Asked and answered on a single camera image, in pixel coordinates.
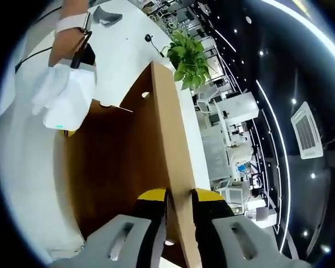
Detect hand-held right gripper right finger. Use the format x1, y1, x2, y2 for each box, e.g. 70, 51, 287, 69
190, 188, 270, 268

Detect white office chair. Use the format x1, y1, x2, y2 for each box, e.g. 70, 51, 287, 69
197, 85, 221, 112

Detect black desk microphone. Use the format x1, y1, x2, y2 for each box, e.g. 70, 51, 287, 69
144, 33, 166, 59

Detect ceiling air conditioner vent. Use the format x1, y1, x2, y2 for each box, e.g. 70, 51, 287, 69
290, 100, 326, 160

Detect black cable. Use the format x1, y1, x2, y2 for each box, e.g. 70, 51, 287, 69
15, 31, 93, 71

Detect grey curved plastic object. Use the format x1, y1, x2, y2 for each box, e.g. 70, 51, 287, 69
93, 4, 123, 28

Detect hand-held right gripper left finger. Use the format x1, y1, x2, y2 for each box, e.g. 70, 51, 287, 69
85, 188, 170, 268

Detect brown cardboard shoe box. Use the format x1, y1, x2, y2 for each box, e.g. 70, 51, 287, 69
60, 61, 198, 268

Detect potted green plant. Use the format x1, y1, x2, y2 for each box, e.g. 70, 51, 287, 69
161, 30, 210, 90

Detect white pillar cabinet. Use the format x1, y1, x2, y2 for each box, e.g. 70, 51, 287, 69
217, 93, 261, 132

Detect person's left hand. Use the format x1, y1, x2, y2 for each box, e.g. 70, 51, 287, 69
32, 64, 74, 116

